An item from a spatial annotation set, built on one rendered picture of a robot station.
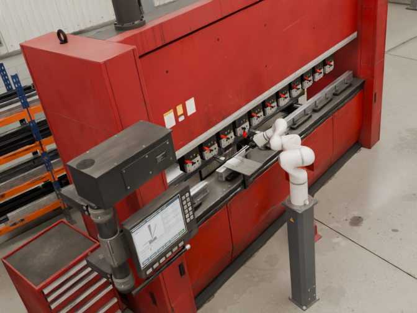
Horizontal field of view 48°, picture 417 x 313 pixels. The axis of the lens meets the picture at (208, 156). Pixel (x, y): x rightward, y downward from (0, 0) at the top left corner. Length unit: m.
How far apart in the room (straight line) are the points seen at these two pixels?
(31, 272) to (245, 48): 2.20
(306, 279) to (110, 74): 2.15
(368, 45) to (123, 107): 3.27
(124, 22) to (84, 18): 4.51
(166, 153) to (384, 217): 2.87
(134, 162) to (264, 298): 2.12
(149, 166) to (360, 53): 3.46
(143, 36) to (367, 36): 2.94
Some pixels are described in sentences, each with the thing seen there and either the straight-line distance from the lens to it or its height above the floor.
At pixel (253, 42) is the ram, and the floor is 1.87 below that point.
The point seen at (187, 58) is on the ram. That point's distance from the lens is 3.18.
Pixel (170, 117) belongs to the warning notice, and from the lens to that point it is 3.15.
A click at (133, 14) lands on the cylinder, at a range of 2.92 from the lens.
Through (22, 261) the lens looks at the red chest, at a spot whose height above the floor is 0.98.
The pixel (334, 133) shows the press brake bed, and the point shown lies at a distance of 5.02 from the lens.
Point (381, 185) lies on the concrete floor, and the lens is 5.19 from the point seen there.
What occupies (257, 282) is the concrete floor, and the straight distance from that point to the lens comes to 4.14.
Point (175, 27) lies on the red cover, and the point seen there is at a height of 2.24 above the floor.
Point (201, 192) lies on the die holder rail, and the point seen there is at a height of 0.92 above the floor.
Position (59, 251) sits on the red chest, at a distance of 3.40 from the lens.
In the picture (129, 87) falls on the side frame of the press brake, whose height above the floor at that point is 2.10.
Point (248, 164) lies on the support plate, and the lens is 3.74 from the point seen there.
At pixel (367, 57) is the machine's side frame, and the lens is 5.31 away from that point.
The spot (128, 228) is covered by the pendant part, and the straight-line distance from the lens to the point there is 2.36.
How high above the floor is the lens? 3.05
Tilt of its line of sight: 31 degrees down
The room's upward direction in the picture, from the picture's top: 9 degrees counter-clockwise
